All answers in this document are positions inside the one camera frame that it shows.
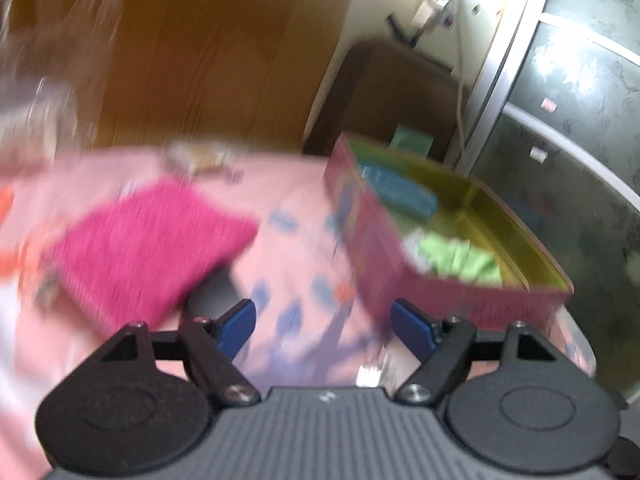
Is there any teal small box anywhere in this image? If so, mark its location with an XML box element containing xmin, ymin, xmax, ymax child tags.
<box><xmin>391</xmin><ymin>125</ymin><xmax>435</xmax><ymax>157</ymax></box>

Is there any clear plastic bag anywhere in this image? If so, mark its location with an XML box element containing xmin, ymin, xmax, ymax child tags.
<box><xmin>0</xmin><ymin>0</ymin><xmax>123</xmax><ymax>161</ymax></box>

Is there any brown bedside cabinet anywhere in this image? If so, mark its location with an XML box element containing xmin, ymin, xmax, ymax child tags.
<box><xmin>304</xmin><ymin>40</ymin><xmax>471</xmax><ymax>163</ymax></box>

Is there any white wall plug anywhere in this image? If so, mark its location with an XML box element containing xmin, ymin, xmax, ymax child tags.
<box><xmin>412</xmin><ymin>0</ymin><xmax>463</xmax><ymax>36</ymax></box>

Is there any wooden wardrobe door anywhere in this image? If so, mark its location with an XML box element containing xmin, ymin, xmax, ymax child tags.
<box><xmin>0</xmin><ymin>0</ymin><xmax>366</xmax><ymax>153</ymax></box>

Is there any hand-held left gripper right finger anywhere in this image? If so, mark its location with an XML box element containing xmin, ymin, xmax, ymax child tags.
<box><xmin>391</xmin><ymin>299</ymin><xmax>558</xmax><ymax>406</ymax></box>

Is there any pink printed bedsheet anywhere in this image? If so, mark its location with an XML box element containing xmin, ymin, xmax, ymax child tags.
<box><xmin>0</xmin><ymin>147</ymin><xmax>597</xmax><ymax>480</ymax></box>

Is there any white cable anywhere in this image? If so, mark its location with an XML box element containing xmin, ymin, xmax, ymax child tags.
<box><xmin>447</xmin><ymin>0</ymin><xmax>473</xmax><ymax>173</ymax></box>

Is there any teal cloth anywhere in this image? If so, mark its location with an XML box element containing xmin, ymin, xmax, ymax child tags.
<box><xmin>357</xmin><ymin>162</ymin><xmax>440</xmax><ymax>222</ymax></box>

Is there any magenta knitted cloth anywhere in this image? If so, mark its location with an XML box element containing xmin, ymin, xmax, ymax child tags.
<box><xmin>42</xmin><ymin>180</ymin><xmax>261</xmax><ymax>333</ymax></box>

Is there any pink tin box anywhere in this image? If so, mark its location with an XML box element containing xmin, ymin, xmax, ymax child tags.
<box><xmin>324</xmin><ymin>132</ymin><xmax>575</xmax><ymax>333</ymax></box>

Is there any frosted glass sliding door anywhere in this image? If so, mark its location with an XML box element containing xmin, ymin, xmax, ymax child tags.
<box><xmin>452</xmin><ymin>0</ymin><xmax>640</xmax><ymax>401</ymax></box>

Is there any orange cloth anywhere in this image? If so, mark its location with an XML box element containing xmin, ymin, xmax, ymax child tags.
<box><xmin>0</xmin><ymin>185</ymin><xmax>36</xmax><ymax>276</ymax></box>

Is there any beige small item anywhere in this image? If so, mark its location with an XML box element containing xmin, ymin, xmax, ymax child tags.
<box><xmin>162</xmin><ymin>141</ymin><xmax>246</xmax><ymax>181</ymax></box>

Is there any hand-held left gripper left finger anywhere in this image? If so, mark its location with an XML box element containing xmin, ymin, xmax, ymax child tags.
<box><xmin>97</xmin><ymin>299</ymin><xmax>261</xmax><ymax>407</ymax></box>

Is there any green cloth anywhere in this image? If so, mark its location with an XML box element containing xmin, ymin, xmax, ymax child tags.
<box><xmin>404</xmin><ymin>229</ymin><xmax>503</xmax><ymax>288</ymax></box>

